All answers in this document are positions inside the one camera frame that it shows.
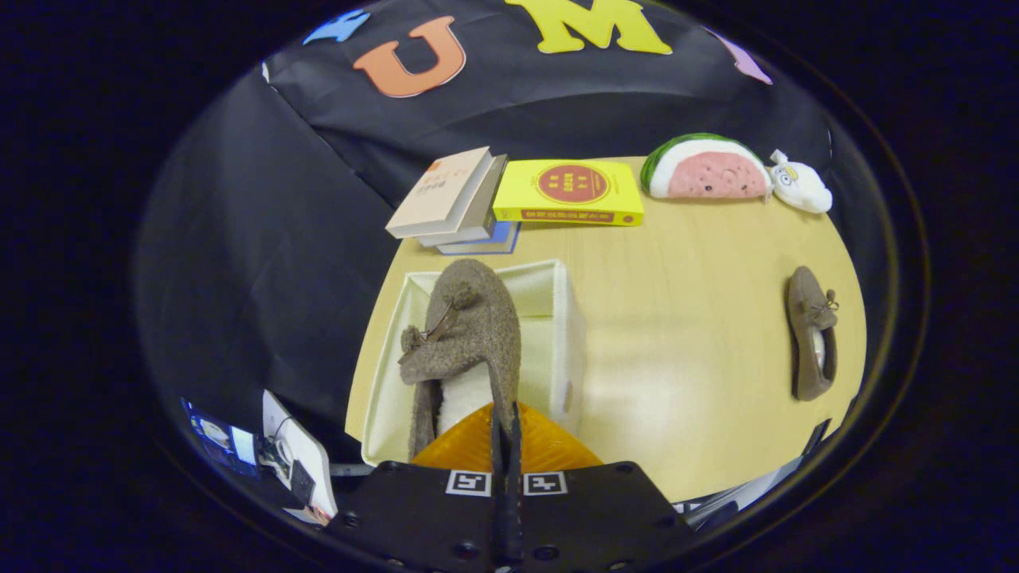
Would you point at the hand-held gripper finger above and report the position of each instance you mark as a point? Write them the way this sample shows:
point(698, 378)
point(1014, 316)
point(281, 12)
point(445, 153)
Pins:
point(500, 517)
point(515, 517)

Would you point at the cream fabric storage box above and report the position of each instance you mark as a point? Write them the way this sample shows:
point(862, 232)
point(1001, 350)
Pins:
point(549, 350)

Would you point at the brown fuzzy shoe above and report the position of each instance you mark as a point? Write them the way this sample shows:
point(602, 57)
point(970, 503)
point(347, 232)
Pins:
point(478, 318)
point(804, 318)

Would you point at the white board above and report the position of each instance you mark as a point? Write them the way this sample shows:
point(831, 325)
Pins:
point(306, 454)

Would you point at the blue book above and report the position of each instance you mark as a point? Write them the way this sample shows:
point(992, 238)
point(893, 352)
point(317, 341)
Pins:
point(497, 239)

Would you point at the blue printed packet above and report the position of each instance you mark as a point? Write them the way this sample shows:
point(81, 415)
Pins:
point(215, 434)

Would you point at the grey book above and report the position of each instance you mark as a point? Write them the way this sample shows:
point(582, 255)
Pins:
point(483, 215)

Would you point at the black table clamp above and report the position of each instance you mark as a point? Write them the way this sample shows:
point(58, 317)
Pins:
point(816, 436)

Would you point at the beige book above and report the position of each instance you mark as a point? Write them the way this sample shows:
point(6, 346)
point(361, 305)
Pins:
point(442, 191)

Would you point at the yellow book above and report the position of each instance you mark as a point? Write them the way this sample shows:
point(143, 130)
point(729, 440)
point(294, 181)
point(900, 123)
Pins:
point(573, 187)

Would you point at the watermelon slice plush toy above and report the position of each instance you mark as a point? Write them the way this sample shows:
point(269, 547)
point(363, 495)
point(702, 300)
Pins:
point(708, 171)

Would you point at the white plush toy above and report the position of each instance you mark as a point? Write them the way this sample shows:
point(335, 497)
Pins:
point(800, 187)

